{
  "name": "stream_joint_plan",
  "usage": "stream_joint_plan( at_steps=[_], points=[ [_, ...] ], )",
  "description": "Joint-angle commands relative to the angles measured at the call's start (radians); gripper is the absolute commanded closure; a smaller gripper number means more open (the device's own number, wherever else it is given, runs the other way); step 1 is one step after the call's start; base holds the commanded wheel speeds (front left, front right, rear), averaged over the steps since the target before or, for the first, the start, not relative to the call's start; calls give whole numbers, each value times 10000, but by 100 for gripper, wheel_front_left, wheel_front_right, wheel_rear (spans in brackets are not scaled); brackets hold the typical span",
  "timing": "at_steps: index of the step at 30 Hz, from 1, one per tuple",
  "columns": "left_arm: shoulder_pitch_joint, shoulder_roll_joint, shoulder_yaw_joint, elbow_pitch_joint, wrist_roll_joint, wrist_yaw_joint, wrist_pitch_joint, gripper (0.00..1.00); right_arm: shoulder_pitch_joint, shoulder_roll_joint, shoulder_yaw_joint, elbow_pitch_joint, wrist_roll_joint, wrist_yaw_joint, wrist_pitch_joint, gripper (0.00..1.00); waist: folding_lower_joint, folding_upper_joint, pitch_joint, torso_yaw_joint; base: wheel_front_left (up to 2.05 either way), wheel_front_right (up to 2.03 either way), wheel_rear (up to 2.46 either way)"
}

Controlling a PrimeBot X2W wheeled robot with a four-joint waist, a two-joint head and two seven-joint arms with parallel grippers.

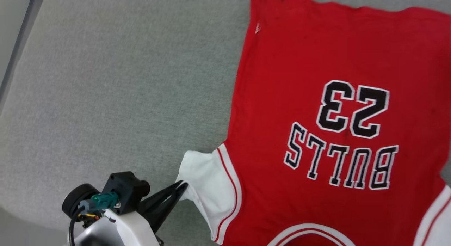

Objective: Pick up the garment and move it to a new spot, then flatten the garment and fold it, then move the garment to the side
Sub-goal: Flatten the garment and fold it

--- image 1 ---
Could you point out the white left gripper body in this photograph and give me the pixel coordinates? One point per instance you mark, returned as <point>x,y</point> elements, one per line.
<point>123,230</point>

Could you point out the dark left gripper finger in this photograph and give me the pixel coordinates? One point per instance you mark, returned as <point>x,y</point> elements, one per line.
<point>162,196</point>
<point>165,208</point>

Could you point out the red Bulls basketball jersey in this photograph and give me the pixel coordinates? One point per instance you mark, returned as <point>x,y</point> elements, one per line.
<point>299,62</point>

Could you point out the black round motor housing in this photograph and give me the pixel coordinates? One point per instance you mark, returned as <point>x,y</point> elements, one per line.
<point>75,198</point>

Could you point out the grey fabric sofa cushion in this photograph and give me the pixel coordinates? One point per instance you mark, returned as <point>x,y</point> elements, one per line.
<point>105,80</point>

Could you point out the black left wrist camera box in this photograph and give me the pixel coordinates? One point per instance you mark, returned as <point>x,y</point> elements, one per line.
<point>123,188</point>

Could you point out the grey metal sofa frame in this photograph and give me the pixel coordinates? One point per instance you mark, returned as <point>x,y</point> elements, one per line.
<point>21,31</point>

